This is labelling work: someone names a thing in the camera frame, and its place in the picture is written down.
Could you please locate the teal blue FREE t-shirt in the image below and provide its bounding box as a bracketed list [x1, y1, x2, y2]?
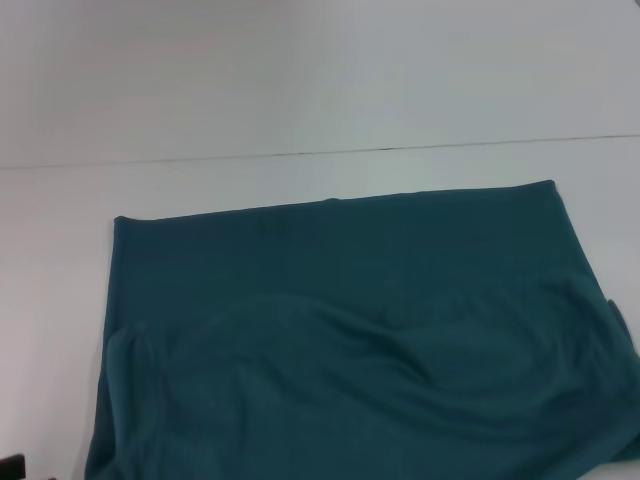
[82, 178, 640, 480]

